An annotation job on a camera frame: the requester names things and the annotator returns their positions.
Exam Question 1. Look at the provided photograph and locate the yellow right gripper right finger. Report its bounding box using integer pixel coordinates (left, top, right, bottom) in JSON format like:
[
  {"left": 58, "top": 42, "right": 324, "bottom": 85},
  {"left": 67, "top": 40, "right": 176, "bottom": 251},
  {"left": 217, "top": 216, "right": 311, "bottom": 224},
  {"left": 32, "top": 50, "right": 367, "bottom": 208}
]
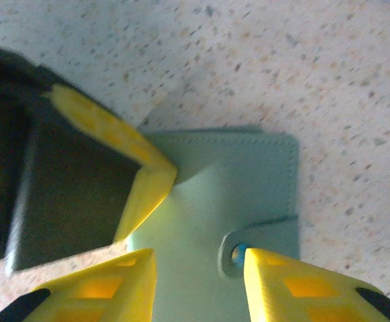
[{"left": 243, "top": 247, "right": 390, "bottom": 322}]

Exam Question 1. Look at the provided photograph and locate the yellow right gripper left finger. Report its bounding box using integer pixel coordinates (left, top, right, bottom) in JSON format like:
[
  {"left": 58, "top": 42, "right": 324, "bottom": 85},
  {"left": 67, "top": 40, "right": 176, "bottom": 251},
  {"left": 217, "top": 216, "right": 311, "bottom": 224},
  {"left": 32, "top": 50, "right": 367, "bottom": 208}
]
[{"left": 0, "top": 248, "right": 158, "bottom": 322}]

